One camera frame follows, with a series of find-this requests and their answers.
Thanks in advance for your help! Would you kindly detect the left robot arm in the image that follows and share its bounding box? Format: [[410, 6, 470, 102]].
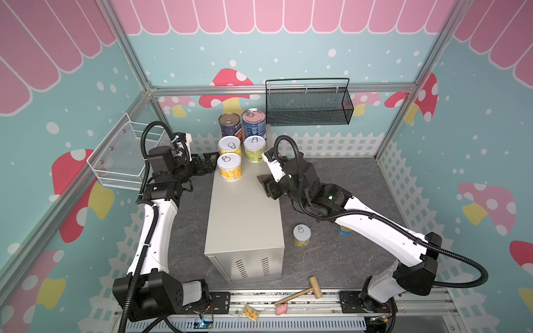
[[112, 121, 220, 332]]

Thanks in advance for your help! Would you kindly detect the pink pig toy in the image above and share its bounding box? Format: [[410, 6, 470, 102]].
[[276, 303, 288, 316]]

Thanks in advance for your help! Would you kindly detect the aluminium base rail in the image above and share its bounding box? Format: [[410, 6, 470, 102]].
[[112, 288, 463, 333]]

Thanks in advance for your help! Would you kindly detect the grey metal counter cabinet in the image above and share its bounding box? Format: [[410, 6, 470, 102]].
[[204, 151, 285, 284]]

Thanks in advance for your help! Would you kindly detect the white mesh wall basket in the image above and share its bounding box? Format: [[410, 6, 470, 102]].
[[87, 114, 147, 191]]

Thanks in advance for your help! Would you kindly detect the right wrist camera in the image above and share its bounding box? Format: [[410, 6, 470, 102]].
[[262, 148, 287, 183]]

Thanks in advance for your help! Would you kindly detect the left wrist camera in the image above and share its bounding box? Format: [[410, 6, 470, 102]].
[[171, 132, 191, 165]]

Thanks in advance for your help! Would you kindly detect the gold sardine tin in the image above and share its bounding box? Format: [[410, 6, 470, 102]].
[[338, 226, 352, 236]]

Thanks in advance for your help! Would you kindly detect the black mesh wall basket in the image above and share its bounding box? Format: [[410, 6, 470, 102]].
[[265, 78, 354, 126]]

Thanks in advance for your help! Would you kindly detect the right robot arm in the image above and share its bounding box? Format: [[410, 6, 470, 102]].
[[258, 135, 489, 314]]

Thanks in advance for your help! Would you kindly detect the green circuit board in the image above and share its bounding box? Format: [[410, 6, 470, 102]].
[[193, 318, 214, 330]]

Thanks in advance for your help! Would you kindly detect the wooden toy mallet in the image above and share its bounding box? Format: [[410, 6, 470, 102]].
[[274, 276, 323, 307]]

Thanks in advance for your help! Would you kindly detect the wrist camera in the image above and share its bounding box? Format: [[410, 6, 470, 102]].
[[171, 132, 191, 165], [262, 148, 287, 183]]

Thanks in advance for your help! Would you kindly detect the small yellow can white lid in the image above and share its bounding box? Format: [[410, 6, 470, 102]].
[[217, 153, 242, 183], [293, 224, 312, 247], [218, 135, 242, 157], [244, 135, 266, 163]]

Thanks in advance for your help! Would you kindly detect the yellow toy block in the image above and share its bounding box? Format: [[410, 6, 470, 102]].
[[241, 305, 260, 322]]

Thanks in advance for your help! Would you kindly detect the blue soup can pink lid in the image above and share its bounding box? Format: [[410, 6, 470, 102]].
[[242, 108, 267, 140]]

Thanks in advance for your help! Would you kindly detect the dark blue tomato can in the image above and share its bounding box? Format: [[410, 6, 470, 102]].
[[219, 113, 243, 140]]

